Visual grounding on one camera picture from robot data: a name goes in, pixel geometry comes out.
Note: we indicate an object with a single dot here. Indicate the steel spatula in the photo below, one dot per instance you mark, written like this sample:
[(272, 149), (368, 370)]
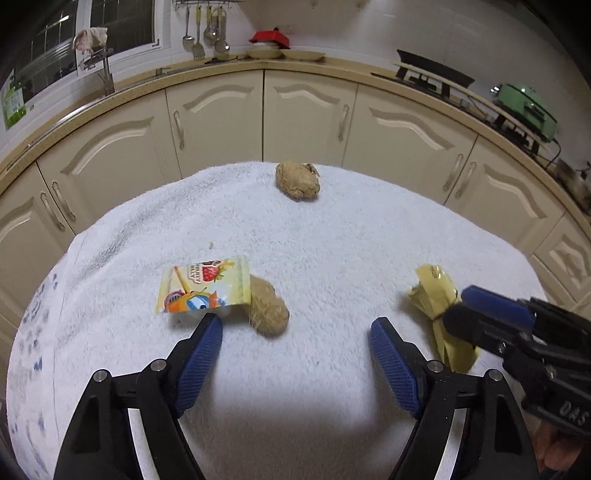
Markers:
[(198, 50)]

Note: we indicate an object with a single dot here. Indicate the steel spoon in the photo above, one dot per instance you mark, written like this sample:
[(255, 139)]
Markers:
[(210, 36)]

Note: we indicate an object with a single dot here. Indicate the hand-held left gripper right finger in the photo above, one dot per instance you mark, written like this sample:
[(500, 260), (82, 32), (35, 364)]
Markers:
[(392, 364)]

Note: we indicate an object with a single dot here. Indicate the cream base cabinet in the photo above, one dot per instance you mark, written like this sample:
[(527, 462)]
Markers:
[(300, 115)]

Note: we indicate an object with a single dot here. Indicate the wall utensil rail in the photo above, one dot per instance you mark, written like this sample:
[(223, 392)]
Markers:
[(207, 3)]

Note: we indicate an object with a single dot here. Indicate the pink cloth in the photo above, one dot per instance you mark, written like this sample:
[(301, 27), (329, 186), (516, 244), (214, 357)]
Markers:
[(92, 38)]

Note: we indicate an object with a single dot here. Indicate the brown potato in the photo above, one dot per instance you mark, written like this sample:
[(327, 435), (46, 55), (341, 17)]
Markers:
[(298, 182), (270, 309)]

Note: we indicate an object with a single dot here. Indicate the hanging kitchen utensils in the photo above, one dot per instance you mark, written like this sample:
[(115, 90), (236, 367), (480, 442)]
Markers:
[(221, 46)]

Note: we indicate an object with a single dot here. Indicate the person's right hand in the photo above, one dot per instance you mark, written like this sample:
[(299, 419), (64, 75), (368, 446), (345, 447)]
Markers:
[(558, 447)]

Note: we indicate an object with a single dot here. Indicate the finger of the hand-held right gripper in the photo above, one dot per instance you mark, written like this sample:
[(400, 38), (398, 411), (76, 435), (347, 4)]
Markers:
[(498, 304), (475, 325)]

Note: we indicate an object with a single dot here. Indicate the white terry towel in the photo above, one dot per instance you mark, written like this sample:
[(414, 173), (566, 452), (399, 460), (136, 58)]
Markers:
[(323, 258)]

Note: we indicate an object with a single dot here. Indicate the floral tablecloth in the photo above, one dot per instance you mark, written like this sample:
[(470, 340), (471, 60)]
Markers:
[(32, 369)]

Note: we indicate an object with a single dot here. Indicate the kitchen window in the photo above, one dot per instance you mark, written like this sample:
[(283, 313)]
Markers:
[(120, 18)]

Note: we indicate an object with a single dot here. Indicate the black glass gas stove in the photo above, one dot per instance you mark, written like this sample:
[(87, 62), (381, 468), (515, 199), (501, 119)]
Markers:
[(505, 125)]

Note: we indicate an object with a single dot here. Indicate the green dish soap bottle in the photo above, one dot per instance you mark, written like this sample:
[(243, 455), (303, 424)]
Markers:
[(14, 104)]

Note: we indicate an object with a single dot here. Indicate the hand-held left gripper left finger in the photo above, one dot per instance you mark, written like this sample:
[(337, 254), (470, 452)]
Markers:
[(198, 364)]

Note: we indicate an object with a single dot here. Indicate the cream plate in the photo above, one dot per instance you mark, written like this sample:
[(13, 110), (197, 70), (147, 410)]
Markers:
[(302, 55)]

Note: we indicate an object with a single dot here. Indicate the cream bowl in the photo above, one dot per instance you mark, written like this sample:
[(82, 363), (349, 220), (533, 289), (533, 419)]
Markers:
[(263, 52)]

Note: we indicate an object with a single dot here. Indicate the yellow crinkled wrapper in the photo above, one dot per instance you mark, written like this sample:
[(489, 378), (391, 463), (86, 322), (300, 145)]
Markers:
[(436, 295)]

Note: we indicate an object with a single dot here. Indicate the clear noodle packet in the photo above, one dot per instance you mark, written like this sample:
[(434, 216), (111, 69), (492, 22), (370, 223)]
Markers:
[(203, 286)]

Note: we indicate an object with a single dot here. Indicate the green electric cooker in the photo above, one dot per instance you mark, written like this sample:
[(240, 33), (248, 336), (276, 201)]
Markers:
[(521, 99)]

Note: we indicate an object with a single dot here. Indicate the steel ladle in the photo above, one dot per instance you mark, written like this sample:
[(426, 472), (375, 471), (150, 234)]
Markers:
[(187, 44)]

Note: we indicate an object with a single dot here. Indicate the steel faucet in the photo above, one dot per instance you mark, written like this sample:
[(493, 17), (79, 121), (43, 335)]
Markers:
[(107, 74)]

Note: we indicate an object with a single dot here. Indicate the red pot lid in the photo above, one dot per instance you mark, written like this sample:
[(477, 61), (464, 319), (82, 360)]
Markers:
[(270, 38)]

